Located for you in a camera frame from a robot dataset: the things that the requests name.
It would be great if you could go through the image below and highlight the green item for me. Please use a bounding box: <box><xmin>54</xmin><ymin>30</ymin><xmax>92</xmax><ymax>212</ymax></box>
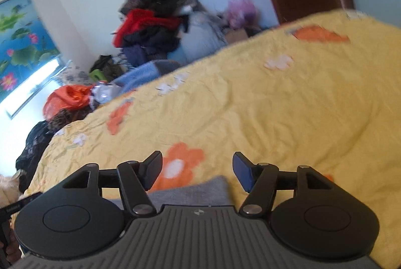
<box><xmin>90</xmin><ymin>69</ymin><xmax>109</xmax><ymax>82</ymax></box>

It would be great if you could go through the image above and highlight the beige fluffy cloth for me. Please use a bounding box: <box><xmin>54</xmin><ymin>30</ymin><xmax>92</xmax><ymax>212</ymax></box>
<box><xmin>0</xmin><ymin>170</ymin><xmax>27</xmax><ymax>210</ymax></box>

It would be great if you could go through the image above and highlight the cardboard box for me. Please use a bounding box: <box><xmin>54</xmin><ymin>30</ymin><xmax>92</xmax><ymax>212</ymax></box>
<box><xmin>224</xmin><ymin>26</ymin><xmax>251</xmax><ymax>44</ymax></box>

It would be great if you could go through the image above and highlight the lotus flower poster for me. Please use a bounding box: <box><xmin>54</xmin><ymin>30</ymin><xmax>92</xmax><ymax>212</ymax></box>
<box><xmin>0</xmin><ymin>0</ymin><xmax>61</xmax><ymax>103</ymax></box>

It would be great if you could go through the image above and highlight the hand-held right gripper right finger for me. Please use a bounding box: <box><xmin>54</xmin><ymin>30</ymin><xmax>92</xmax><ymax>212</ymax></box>
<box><xmin>232</xmin><ymin>152</ymin><xmax>334</xmax><ymax>218</ymax></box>

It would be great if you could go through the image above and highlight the person's left hand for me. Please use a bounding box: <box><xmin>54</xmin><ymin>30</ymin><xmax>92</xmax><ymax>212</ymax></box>
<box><xmin>6</xmin><ymin>221</ymin><xmax>21</xmax><ymax>263</ymax></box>

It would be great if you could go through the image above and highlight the dark cloth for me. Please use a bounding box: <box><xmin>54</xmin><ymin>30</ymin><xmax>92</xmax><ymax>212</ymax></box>
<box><xmin>90</xmin><ymin>54</ymin><xmax>127</xmax><ymax>82</ymax></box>

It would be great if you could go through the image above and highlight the light blue towel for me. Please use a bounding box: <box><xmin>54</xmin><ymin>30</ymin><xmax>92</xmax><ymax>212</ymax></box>
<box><xmin>110</xmin><ymin>60</ymin><xmax>188</xmax><ymax>97</ymax></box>

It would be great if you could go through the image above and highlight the red garment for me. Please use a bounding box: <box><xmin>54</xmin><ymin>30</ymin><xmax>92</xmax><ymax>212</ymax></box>
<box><xmin>113</xmin><ymin>9</ymin><xmax>182</xmax><ymax>48</ymax></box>

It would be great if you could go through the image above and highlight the white crumpled cloth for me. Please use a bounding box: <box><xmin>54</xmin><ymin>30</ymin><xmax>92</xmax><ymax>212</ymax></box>
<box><xmin>89</xmin><ymin>81</ymin><xmax>121</xmax><ymax>105</ymax></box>

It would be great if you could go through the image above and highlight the yellow floral bedspread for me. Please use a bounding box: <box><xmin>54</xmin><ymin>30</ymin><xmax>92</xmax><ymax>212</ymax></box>
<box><xmin>11</xmin><ymin>9</ymin><xmax>401</xmax><ymax>269</ymax></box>

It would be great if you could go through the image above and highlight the pink plastic bag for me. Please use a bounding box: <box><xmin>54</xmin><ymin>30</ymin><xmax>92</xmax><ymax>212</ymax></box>
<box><xmin>226</xmin><ymin>0</ymin><xmax>260</xmax><ymax>28</ymax></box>

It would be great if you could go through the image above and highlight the orange plastic bag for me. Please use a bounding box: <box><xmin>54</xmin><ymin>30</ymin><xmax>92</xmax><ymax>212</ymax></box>
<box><xmin>43</xmin><ymin>84</ymin><xmax>94</xmax><ymax>122</ymax></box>

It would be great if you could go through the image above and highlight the black lace cloth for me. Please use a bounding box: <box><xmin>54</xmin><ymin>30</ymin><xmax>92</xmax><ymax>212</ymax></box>
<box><xmin>16</xmin><ymin>120</ymin><xmax>60</xmax><ymax>191</ymax></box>

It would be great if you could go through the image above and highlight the light grey garment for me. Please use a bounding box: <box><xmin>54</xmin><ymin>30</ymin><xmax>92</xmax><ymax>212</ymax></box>
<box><xmin>180</xmin><ymin>4</ymin><xmax>229</xmax><ymax>64</ymax></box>

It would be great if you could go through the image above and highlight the black padded jacket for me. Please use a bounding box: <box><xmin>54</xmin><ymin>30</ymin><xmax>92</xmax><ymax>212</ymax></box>
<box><xmin>117</xmin><ymin>26</ymin><xmax>180</xmax><ymax>52</ymax></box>

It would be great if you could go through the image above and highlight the navy purple garment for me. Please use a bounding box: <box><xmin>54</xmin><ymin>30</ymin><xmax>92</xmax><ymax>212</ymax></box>
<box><xmin>122</xmin><ymin>44</ymin><xmax>176</xmax><ymax>69</ymax></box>

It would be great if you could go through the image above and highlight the grey sequin bird sweater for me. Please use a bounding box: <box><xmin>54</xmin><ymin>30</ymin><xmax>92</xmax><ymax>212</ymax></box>
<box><xmin>108</xmin><ymin>176</ymin><xmax>232</xmax><ymax>210</ymax></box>

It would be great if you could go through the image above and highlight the leopard print cloth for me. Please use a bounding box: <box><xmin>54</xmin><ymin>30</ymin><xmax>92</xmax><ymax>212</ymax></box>
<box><xmin>47</xmin><ymin>108</ymin><xmax>94</xmax><ymax>132</ymax></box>

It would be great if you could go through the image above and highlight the patterned white cloth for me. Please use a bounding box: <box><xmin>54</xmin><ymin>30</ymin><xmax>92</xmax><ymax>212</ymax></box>
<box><xmin>58</xmin><ymin>60</ymin><xmax>93</xmax><ymax>88</ymax></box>

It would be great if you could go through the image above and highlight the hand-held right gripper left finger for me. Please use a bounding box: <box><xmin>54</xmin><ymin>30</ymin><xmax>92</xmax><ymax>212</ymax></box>
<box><xmin>63</xmin><ymin>151</ymin><xmax>163</xmax><ymax>218</ymax></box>

